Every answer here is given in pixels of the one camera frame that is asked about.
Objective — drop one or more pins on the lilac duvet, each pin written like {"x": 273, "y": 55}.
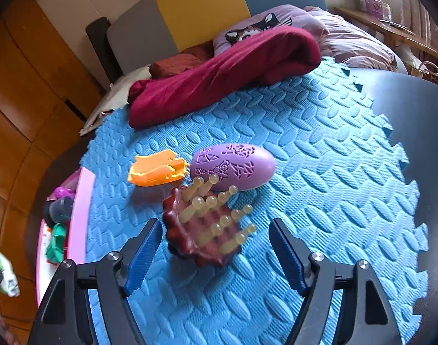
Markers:
{"x": 355, "y": 46}

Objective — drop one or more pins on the black padded panel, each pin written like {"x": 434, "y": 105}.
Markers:
{"x": 100, "y": 50}

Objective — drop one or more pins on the purple box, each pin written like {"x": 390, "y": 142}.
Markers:
{"x": 373, "y": 5}

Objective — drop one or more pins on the wooden desk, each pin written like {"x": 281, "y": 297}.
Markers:
{"x": 384, "y": 25}

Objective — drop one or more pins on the purple toy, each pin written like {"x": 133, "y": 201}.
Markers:
{"x": 63, "y": 193}

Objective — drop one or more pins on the orange plastic shell piece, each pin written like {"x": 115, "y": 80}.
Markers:
{"x": 147, "y": 178}

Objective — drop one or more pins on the grey yellow blue headboard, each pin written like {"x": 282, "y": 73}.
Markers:
{"x": 201, "y": 3}

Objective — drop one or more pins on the brown massage brush with pegs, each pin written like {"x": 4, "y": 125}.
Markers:
{"x": 193, "y": 237}

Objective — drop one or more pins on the blue foam puzzle mat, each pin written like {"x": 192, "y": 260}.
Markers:
{"x": 312, "y": 151}

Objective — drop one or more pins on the pink curtain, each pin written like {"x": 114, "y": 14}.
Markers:
{"x": 423, "y": 7}

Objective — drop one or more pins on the white cloth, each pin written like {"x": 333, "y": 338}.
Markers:
{"x": 114, "y": 93}

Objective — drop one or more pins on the green and white plug-in device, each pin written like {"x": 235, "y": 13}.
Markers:
{"x": 5, "y": 276}

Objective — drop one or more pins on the pink storage box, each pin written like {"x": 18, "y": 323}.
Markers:
{"x": 80, "y": 215}

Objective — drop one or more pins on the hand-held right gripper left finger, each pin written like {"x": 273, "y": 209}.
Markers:
{"x": 145, "y": 255}

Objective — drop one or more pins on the dark grey cup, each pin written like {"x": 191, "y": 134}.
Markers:
{"x": 59, "y": 210}

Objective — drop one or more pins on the rust red knitted cloth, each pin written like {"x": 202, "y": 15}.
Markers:
{"x": 179, "y": 63}

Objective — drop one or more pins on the maroon blanket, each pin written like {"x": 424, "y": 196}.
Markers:
{"x": 222, "y": 79}

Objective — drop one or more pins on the purple oval patterned brush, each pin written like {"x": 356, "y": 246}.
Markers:
{"x": 247, "y": 172}

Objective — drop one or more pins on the green translucent half-round container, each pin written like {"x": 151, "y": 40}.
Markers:
{"x": 55, "y": 246}

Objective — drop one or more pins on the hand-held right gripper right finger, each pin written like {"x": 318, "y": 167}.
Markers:
{"x": 287, "y": 255}

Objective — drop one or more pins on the purple pillow with animal print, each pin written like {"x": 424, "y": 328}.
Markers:
{"x": 276, "y": 18}

